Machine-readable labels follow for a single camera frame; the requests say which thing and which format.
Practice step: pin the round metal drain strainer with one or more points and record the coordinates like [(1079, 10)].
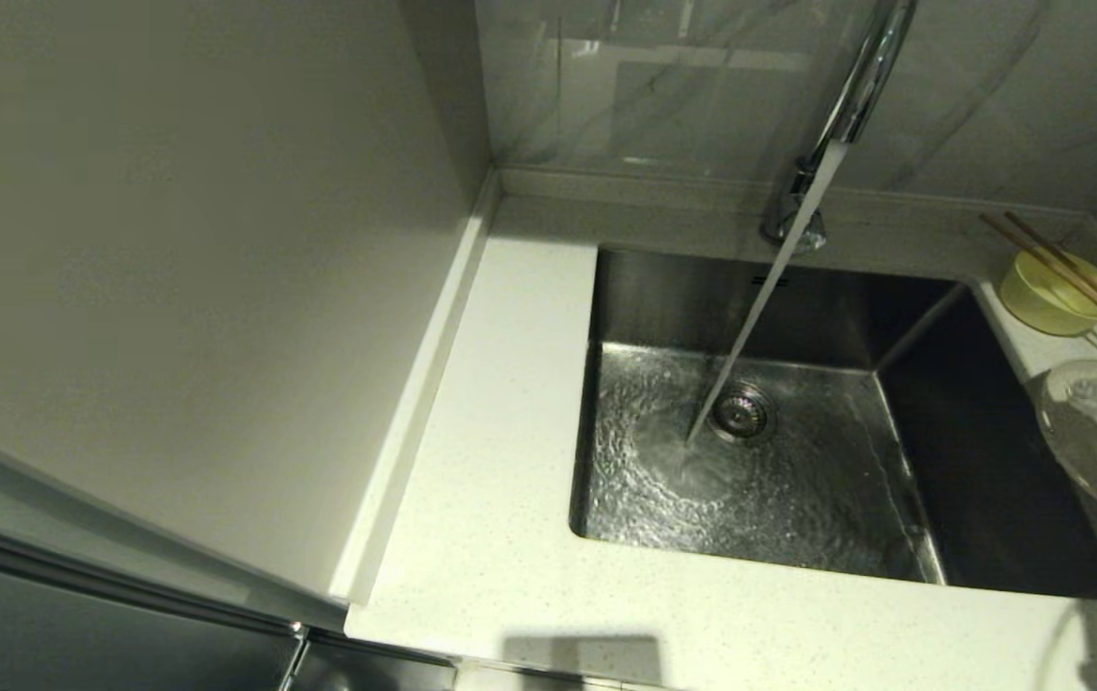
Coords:
[(745, 413)]

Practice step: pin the white counter upstand strip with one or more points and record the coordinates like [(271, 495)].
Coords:
[(414, 403)]

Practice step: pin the stainless steel sink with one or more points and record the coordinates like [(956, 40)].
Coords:
[(989, 499)]

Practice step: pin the yellow-green bowl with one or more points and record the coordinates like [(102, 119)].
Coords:
[(1037, 297)]

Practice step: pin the grey cabinet door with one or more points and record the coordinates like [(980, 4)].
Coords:
[(78, 633)]

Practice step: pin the chrome faucet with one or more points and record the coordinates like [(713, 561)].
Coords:
[(860, 96)]

